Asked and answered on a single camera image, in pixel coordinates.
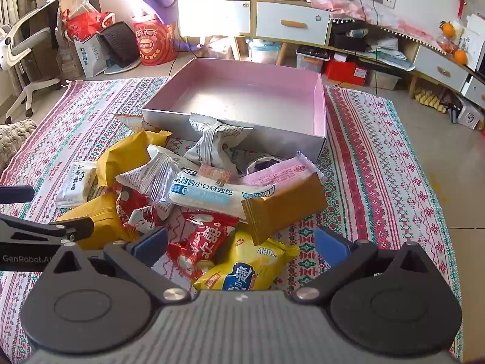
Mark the clear wafer biscuit packet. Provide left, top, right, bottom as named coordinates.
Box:
left=198, top=164, right=233, bottom=186

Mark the yellow blue snack packet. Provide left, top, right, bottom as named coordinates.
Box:
left=192, top=231, right=301, bottom=292

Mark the black storage case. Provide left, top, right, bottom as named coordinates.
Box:
left=332, top=30, right=367, bottom=52

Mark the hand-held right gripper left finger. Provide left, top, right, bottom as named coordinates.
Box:
left=42, top=227, right=192, bottom=306

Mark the white blue-print snack packet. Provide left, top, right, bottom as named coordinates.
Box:
left=55, top=161, right=98, bottom=209

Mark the white blue paper bag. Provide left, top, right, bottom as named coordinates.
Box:
left=73, top=34, right=113, bottom=78

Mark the white cabinet door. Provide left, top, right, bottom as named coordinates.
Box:
left=178, top=0, right=251, bottom=36

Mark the white blue bread packet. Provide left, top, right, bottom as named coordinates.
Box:
left=169, top=174, right=276, bottom=221

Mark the red flat box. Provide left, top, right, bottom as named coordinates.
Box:
left=325, top=59, right=369, bottom=86

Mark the white drawer wooden handle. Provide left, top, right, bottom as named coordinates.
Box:
left=256, top=1, right=331, bottom=46

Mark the low wooden stand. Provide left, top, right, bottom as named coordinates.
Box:
left=328, top=19, right=485, bottom=110

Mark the white office chair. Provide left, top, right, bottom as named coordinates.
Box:
left=0, top=19, right=63, bottom=119

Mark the red snack packet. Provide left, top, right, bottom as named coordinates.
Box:
left=166, top=212, right=240, bottom=278
left=113, top=183, right=164, bottom=241

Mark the clear storage box black lid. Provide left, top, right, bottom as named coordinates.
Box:
left=296, top=45, right=332, bottom=73

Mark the grey knitted cushion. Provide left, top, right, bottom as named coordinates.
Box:
left=0, top=119, right=37, bottom=173

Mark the orange white snack packet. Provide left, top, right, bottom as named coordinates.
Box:
left=113, top=113, right=146, bottom=130

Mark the red printed bag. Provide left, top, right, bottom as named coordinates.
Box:
left=132, top=21, right=179, bottom=67

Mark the small white stand drawer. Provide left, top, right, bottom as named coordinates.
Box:
left=461, top=75, right=485, bottom=109

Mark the red plastic bag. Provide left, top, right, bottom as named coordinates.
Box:
left=61, top=8, right=115, bottom=43

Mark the yellow egg tray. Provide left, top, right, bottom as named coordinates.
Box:
left=414, top=87, right=448, bottom=114

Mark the wide white stand drawer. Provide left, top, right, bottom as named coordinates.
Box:
left=412, top=43, right=475, bottom=92

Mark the small white carton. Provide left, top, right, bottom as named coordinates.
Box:
left=457, top=104, right=485, bottom=129

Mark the pink fringed cloth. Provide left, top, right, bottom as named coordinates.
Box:
left=305, top=0, right=450, bottom=53

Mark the dark woven basket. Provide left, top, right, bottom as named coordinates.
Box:
left=99, top=22, right=138, bottom=68

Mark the pink cardboard box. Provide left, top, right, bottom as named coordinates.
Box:
left=141, top=58, right=327, bottom=160

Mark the light wooden desk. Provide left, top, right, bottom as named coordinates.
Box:
left=17, top=0, right=102, bottom=80

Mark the patterned woven mat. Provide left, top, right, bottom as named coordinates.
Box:
left=0, top=77, right=465, bottom=362

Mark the wooden shelf cabinet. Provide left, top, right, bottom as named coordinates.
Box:
left=178, top=0, right=334, bottom=66

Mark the brown gold snack packet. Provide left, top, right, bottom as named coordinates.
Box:
left=240, top=172, right=328, bottom=246

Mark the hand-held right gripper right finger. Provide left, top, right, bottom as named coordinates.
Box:
left=290, top=227, right=440, bottom=306

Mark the white grey-print snack packet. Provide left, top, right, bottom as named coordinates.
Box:
left=184, top=113, right=255, bottom=169
left=115, top=145, right=183, bottom=221

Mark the dark purple snack packet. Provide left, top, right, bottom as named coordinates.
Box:
left=246, top=154, right=283, bottom=176

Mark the clear bag of biscuits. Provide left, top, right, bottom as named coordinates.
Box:
left=239, top=151, right=327, bottom=198

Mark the pile of papers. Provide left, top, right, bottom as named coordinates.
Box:
left=367, top=36, right=416, bottom=72

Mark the clear storage box blue lid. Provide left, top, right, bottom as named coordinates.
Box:
left=248, top=40, right=283, bottom=65

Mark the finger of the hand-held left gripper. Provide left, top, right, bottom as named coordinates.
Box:
left=0, top=213, right=95, bottom=249
left=0, top=186, right=35, bottom=204

